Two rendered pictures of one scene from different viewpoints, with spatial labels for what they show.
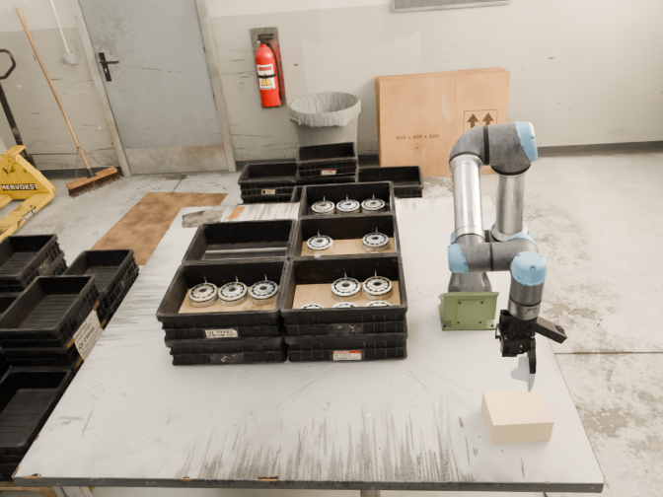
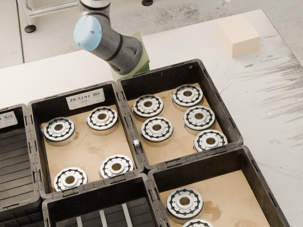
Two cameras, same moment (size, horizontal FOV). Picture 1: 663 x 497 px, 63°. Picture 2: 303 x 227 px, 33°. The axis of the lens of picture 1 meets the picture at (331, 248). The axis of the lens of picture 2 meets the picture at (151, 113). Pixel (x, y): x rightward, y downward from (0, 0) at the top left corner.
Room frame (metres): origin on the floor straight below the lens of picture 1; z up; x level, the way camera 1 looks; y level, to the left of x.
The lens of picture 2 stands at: (1.80, 0.99, 2.08)
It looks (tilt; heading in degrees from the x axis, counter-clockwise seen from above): 47 degrees down; 255
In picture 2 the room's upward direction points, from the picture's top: 8 degrees counter-clockwise
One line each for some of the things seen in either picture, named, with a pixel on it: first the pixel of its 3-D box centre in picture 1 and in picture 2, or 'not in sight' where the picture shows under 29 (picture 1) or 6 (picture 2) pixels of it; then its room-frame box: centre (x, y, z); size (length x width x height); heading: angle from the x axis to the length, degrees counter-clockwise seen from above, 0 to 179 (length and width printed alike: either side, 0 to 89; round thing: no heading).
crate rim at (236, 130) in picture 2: (343, 284); (175, 111); (1.45, -0.03, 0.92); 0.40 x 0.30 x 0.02; 85
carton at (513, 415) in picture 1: (515, 415); (237, 35); (1.00, -0.47, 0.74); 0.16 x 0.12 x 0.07; 87
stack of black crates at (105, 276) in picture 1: (102, 295); not in sight; (2.37, 1.25, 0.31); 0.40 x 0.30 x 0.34; 173
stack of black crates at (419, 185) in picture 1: (389, 209); not in sight; (2.94, -0.38, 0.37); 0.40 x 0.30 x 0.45; 83
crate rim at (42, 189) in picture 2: (345, 237); (82, 136); (1.75, -0.06, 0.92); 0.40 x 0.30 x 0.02; 85
